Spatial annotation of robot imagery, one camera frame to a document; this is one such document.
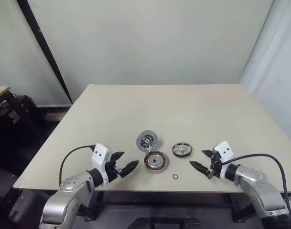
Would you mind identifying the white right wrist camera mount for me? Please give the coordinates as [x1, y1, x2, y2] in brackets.
[214, 141, 235, 180]

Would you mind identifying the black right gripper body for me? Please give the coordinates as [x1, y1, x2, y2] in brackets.
[206, 152, 224, 180]

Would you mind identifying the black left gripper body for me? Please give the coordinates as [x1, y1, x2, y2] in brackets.
[103, 156, 124, 185]

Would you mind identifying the grey round disc part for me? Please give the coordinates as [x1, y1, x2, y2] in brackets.
[136, 129, 161, 153]

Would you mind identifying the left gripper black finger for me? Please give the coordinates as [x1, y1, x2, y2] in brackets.
[111, 151, 125, 163]
[120, 159, 140, 178]

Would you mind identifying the black table frame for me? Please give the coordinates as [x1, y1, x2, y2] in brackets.
[6, 187, 291, 225]

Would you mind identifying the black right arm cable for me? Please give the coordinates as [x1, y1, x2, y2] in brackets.
[214, 153, 291, 222]

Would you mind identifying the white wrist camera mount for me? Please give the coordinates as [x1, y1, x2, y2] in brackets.
[214, 141, 235, 180]
[91, 143, 114, 187]

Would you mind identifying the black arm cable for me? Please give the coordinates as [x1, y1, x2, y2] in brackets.
[214, 153, 291, 222]
[59, 145, 96, 184]

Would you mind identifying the motor stator with copper windings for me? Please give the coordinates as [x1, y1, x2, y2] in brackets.
[143, 151, 170, 175]

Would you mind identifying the black equipment case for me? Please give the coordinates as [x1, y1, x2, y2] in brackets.
[0, 94, 40, 135]

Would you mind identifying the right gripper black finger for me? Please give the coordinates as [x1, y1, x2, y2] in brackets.
[189, 161, 211, 176]
[201, 149, 217, 158]

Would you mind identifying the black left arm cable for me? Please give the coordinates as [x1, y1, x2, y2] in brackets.
[59, 145, 96, 184]

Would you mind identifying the black and silver motor rotor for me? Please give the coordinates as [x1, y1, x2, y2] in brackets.
[171, 141, 194, 158]

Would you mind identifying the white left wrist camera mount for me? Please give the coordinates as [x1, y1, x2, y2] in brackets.
[91, 143, 114, 187]

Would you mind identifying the dark rounded shape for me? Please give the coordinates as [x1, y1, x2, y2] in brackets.
[130, 217, 152, 229]
[183, 216, 204, 229]

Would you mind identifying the black slanted pole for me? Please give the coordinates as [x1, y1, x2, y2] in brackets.
[16, 0, 74, 105]

